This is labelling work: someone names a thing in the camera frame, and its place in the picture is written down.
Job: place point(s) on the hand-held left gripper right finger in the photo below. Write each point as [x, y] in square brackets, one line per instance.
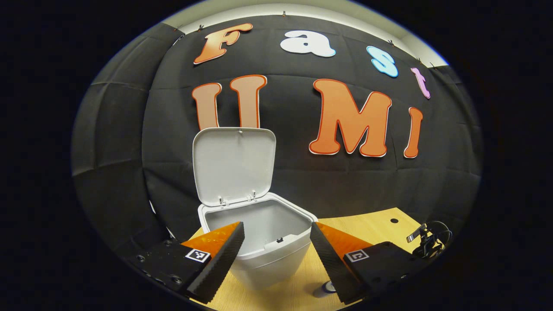
[330, 263]

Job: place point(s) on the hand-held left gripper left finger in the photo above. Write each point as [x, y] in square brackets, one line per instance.
[222, 263]

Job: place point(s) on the white desktop garbage bin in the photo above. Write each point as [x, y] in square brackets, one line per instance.
[235, 164]

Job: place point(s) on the wooden desktop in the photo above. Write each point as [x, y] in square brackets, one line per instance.
[371, 226]

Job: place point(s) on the black backdrop cloth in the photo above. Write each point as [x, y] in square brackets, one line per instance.
[345, 185]

